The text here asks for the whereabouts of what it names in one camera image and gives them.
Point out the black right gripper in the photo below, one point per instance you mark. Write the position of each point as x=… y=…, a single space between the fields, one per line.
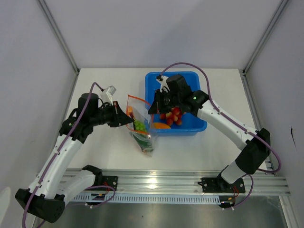
x=157 y=107

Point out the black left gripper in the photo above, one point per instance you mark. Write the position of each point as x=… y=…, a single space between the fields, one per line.
x=122 y=119

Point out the red lychee bunch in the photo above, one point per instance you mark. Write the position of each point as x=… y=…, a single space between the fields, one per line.
x=173 y=117

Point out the clear zip top bag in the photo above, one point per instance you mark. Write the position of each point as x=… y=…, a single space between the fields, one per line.
x=142 y=106

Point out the green cucumber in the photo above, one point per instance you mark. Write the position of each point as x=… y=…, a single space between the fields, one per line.
x=143 y=141

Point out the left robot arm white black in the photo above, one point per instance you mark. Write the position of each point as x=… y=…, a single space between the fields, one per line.
x=46 y=198

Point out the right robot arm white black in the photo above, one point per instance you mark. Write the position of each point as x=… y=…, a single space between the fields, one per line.
x=251 y=142

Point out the orange mango slice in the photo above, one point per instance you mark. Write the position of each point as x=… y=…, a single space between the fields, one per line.
x=161 y=126

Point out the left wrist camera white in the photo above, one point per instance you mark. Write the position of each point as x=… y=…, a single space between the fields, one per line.
x=107 y=94

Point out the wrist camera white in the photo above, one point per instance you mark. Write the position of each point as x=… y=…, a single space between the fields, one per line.
x=163 y=81
x=107 y=94

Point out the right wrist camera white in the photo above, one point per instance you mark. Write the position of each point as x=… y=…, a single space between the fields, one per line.
x=163 y=81

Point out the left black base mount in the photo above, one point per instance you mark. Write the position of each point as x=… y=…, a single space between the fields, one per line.
x=104 y=181

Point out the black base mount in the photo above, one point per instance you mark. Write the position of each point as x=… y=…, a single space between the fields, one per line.
x=104 y=181
x=217 y=185

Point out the white slotted cable duct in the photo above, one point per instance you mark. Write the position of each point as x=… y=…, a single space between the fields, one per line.
x=148 y=198

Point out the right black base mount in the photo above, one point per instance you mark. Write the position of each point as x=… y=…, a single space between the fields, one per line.
x=217 y=185

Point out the left aluminium frame post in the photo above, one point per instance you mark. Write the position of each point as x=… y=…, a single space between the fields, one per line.
x=58 y=35

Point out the aluminium frame post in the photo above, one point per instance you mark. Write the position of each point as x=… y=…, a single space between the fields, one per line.
x=58 y=35
x=283 y=4

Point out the aluminium mounting rail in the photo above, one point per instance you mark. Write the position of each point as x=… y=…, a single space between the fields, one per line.
x=186 y=182

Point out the right aluminium frame post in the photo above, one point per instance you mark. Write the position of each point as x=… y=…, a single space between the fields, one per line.
x=283 y=4

